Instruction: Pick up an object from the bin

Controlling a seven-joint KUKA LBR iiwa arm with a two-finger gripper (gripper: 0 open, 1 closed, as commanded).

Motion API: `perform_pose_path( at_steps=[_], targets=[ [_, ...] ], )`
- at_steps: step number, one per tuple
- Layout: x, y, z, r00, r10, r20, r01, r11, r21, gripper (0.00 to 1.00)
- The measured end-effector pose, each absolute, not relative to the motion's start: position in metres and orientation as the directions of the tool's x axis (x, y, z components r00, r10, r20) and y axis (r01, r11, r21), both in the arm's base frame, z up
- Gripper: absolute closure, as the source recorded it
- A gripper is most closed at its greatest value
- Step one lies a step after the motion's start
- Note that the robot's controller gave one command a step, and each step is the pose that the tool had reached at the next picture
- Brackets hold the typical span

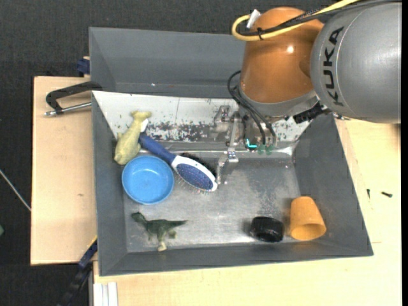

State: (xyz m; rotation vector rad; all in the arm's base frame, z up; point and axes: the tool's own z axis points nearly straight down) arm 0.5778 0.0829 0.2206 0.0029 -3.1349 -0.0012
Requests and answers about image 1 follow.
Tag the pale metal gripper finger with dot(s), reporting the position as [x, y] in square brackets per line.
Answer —
[222, 116]
[227, 166]

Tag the blue and white hairbrush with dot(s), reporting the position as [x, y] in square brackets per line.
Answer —
[194, 174]

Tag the grey metal bin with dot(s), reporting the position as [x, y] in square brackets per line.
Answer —
[223, 215]

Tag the blue bowl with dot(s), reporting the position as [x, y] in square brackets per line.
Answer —
[147, 180]

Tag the green toy dinosaur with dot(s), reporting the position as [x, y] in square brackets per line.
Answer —
[157, 226]

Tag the orange cup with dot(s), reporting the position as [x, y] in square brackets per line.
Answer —
[306, 217]

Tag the yellow toy whale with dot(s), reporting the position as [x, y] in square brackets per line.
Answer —
[129, 140]

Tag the small black screw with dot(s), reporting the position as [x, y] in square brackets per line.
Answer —
[387, 194]

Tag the pale wood board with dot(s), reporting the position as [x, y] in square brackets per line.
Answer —
[63, 171]

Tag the black cylinder on white bracket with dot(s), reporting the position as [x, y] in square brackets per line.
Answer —
[307, 114]

